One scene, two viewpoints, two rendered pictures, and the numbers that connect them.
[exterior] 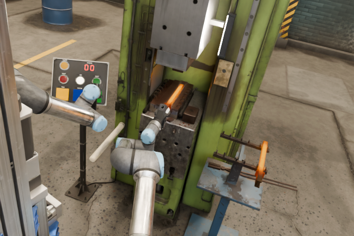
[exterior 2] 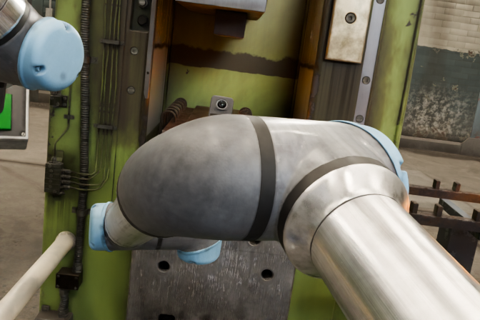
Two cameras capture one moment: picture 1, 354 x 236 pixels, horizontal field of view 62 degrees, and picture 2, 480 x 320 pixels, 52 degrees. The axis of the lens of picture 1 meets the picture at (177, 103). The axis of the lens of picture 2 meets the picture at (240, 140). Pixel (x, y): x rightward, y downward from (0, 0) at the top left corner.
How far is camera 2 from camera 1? 1.02 m
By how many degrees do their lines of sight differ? 23
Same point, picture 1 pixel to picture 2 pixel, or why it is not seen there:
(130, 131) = (93, 257)
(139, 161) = (297, 143)
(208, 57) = (271, 40)
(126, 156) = (228, 128)
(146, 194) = (444, 261)
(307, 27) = not seen: hidden behind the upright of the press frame
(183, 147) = (276, 247)
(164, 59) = not seen: outside the picture
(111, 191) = not seen: outside the picture
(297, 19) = not seen: hidden behind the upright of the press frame
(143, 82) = (128, 93)
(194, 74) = (240, 88)
